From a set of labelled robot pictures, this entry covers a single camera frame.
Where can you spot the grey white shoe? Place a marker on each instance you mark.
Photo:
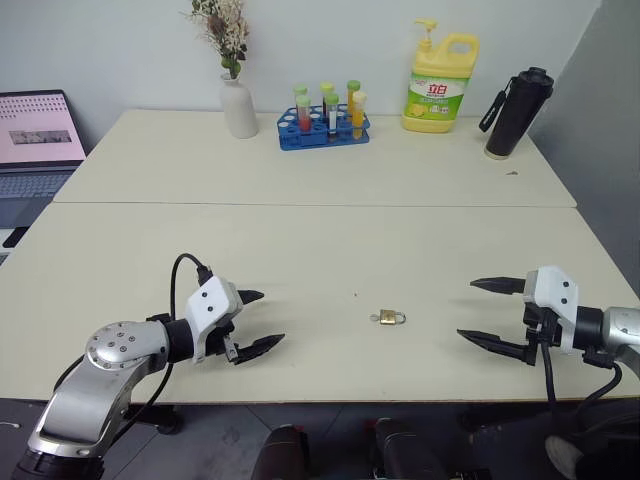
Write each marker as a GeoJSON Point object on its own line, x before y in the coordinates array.
{"type": "Point", "coordinates": [562, 457]}

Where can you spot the white ceramic vase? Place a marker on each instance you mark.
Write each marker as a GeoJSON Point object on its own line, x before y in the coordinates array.
{"type": "Point", "coordinates": [240, 107]}

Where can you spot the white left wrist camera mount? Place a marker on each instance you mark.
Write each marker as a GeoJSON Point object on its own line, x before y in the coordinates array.
{"type": "Point", "coordinates": [210, 300]}

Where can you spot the yellow dish soap pump bottle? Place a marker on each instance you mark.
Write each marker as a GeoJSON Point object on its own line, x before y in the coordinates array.
{"type": "Point", "coordinates": [435, 85]}

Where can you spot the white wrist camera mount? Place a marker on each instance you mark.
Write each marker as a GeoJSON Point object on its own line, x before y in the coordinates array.
{"type": "Point", "coordinates": [552, 290]}
{"type": "Point", "coordinates": [210, 300]}

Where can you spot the green-capped tube, orange liquid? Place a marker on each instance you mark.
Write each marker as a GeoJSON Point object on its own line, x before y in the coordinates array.
{"type": "Point", "coordinates": [353, 90]}

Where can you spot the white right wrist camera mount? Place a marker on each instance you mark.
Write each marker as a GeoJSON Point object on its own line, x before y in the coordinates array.
{"type": "Point", "coordinates": [552, 290]}

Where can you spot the dark trouser leg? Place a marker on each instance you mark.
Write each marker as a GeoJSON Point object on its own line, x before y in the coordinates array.
{"type": "Point", "coordinates": [515, 440]}

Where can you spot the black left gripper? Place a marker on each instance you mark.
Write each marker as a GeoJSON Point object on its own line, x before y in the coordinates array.
{"type": "Point", "coordinates": [219, 341]}

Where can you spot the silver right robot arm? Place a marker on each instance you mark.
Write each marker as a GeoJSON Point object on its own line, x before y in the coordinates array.
{"type": "Point", "coordinates": [615, 330]}

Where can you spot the black table leg foot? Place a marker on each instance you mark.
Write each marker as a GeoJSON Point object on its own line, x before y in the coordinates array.
{"type": "Point", "coordinates": [167, 419]}

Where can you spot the grey laptop with pink screen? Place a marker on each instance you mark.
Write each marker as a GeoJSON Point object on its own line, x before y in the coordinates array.
{"type": "Point", "coordinates": [35, 145]}

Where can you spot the green-capped tube, clear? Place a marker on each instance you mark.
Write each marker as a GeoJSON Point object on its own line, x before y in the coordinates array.
{"type": "Point", "coordinates": [299, 89]}

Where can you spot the small brass padlock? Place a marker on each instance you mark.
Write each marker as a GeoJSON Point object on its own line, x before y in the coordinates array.
{"type": "Point", "coordinates": [387, 318]}

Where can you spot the green-capped tube, white label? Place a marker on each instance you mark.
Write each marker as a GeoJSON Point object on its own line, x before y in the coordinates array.
{"type": "Point", "coordinates": [332, 115]}

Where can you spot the green-capped tube, red liquid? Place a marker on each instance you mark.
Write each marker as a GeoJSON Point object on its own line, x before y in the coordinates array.
{"type": "Point", "coordinates": [303, 115]}

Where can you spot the black smartphone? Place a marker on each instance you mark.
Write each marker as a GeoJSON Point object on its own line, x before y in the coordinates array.
{"type": "Point", "coordinates": [16, 236]}

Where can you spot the green-capped tube, dark liquid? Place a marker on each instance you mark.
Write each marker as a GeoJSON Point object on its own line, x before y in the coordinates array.
{"type": "Point", "coordinates": [326, 90]}

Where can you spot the dried flower bouquet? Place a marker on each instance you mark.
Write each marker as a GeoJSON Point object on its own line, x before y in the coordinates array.
{"type": "Point", "coordinates": [222, 30]}

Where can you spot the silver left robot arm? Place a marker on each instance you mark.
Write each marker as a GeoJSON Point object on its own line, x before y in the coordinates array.
{"type": "Point", "coordinates": [95, 395]}

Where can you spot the blue test tube rack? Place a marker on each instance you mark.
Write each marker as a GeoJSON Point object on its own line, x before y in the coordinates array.
{"type": "Point", "coordinates": [320, 137]}

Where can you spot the cream-capped tube, yellow liquid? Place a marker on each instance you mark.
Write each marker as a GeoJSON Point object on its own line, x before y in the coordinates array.
{"type": "Point", "coordinates": [359, 112]}

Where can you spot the dark rounded shape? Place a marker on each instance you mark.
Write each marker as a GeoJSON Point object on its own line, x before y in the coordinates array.
{"type": "Point", "coordinates": [407, 450]}
{"type": "Point", "coordinates": [280, 452]}

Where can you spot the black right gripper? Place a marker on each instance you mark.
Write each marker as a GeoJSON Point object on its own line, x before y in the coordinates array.
{"type": "Point", "coordinates": [542, 327]}

